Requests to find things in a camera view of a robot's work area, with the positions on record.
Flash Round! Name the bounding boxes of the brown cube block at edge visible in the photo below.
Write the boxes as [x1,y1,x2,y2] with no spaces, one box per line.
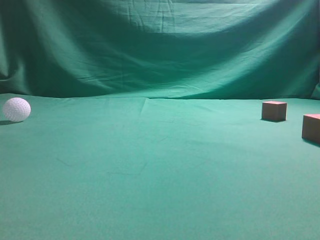
[301,113,320,145]

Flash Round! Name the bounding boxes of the green cloth backdrop and cover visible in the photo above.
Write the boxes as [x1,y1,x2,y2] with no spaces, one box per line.
[0,0,320,240]

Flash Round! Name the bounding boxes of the white dimpled golf ball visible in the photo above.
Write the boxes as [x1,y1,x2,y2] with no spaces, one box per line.
[2,97,32,122]

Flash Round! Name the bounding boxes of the brown wooden cube block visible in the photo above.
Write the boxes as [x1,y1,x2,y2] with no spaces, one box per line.
[261,101,288,122]

